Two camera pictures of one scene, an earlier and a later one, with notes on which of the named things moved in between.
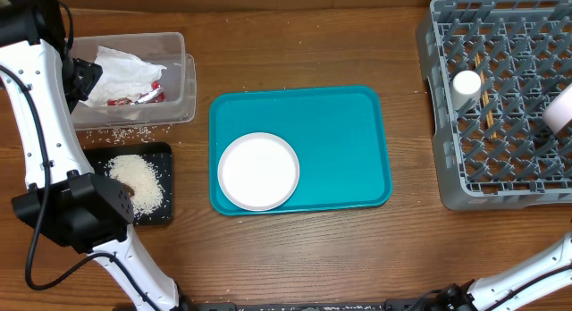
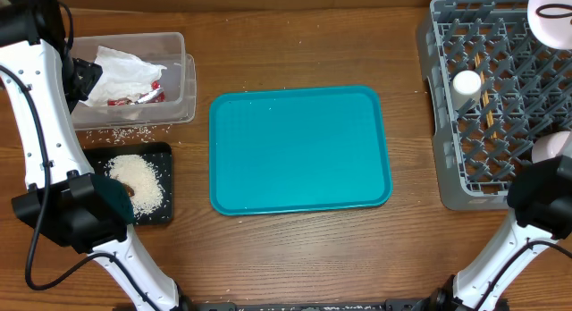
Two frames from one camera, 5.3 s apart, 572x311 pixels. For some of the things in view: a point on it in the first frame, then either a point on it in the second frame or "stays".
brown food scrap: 130,190 stays
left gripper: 89,72 stays
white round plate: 258,172 → 554,31
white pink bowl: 558,113 → 548,146
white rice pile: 142,177 stays
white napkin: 122,77 stays
